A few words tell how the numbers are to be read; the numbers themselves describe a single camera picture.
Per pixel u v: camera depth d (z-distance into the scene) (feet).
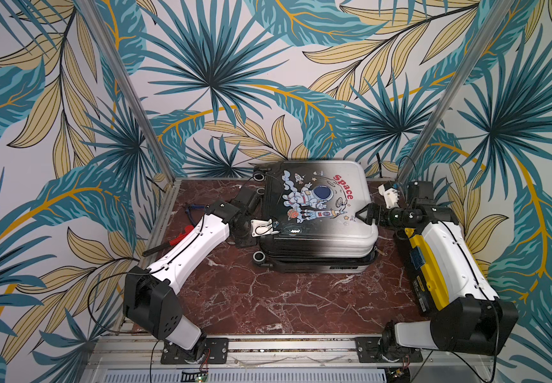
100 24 2.31
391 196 2.39
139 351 2.45
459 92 2.81
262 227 2.30
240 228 2.35
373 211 2.34
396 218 2.19
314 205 2.69
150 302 1.34
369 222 2.35
